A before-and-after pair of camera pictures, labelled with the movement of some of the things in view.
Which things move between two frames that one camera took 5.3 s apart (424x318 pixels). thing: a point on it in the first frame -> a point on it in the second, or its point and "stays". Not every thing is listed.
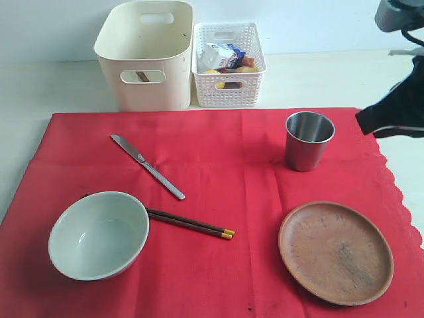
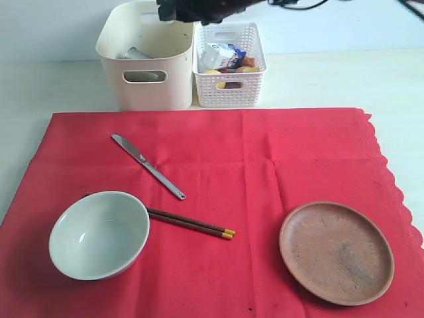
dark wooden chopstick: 190,220 stays
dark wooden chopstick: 189,226 stays
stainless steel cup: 307,134 -> 149,75
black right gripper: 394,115 -> 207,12
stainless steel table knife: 142,161 stays
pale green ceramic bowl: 99,236 stays
